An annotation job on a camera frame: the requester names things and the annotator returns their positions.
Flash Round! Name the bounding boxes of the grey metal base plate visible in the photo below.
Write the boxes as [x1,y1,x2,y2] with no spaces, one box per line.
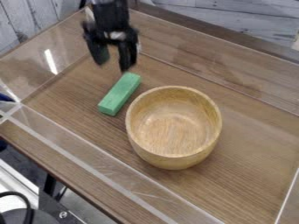
[39,194,87,224]

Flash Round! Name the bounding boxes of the black table leg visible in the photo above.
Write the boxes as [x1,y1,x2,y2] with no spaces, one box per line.
[43,174,58,196]

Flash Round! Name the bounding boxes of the black cable loop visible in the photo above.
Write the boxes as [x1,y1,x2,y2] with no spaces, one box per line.
[0,191,35,224]

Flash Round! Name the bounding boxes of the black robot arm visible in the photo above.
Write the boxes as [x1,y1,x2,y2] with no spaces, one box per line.
[82,0,139,72]

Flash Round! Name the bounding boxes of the clear acrylic tray walls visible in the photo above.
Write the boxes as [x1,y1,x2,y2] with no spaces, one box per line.
[0,12,299,224]

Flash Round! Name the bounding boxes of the green rectangular block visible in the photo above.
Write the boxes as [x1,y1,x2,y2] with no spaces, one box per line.
[98,73,142,116]

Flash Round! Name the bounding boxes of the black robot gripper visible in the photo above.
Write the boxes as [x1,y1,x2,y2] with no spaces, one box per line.
[82,5,139,72]

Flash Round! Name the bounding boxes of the brown wooden bowl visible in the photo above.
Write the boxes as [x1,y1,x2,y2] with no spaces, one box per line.
[126,86,224,170]

